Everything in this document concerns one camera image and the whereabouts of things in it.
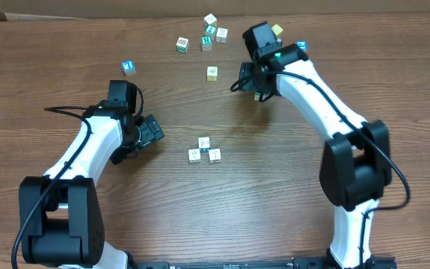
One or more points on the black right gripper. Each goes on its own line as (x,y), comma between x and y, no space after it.
(246,77)

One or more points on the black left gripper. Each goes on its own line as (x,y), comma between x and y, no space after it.
(151,130)

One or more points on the green F wooden block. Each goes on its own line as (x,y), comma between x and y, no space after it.
(256,96)

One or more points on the wooden block hook drawing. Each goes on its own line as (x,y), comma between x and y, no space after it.
(194,156)

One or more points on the wooden block red U side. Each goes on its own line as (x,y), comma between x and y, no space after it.
(204,144)

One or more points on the wooden block acorn drawing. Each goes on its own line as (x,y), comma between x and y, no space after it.
(214,156)

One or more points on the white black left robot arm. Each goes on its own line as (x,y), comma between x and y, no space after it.
(61,222)

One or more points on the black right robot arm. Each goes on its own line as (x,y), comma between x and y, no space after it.
(354,168)

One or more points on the wooden block yellow side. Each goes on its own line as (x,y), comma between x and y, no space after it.
(212,74)

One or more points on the wooden block blue side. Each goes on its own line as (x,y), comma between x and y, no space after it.
(221,35)

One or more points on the yellow top wooden block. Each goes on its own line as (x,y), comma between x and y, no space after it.
(277,30)

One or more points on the green R wooden block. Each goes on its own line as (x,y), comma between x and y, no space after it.
(206,43)

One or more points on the blue P wooden block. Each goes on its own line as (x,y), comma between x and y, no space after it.
(302,45)

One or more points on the green L wooden block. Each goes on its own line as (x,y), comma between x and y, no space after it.
(210,31)

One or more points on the blue I wooden block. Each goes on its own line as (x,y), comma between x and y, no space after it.
(129,67)

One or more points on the plain wooden block top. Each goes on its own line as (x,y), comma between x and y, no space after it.
(210,19)

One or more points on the wooden block green B side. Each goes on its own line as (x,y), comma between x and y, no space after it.
(182,44)

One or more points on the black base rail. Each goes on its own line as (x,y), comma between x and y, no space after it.
(267,264)

